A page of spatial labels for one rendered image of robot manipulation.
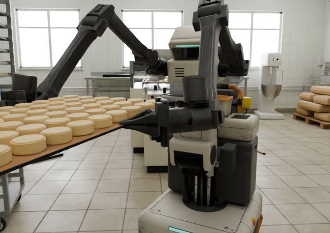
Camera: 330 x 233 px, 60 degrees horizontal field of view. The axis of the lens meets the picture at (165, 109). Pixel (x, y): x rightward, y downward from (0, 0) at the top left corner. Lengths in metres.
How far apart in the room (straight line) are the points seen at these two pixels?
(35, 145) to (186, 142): 1.10
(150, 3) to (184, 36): 5.37
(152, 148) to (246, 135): 1.48
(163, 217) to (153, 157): 1.37
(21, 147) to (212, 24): 0.64
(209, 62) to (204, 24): 0.15
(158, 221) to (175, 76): 0.81
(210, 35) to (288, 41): 6.58
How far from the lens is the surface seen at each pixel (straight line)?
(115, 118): 0.62
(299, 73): 7.55
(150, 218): 1.74
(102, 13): 1.19
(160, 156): 3.01
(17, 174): 2.69
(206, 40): 0.86
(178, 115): 0.62
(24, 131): 0.55
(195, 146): 1.47
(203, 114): 0.64
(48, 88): 1.07
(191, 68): 1.45
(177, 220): 1.69
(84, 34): 1.15
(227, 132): 1.71
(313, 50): 7.70
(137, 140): 3.68
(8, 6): 2.57
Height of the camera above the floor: 1.12
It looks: 9 degrees down
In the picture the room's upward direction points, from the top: straight up
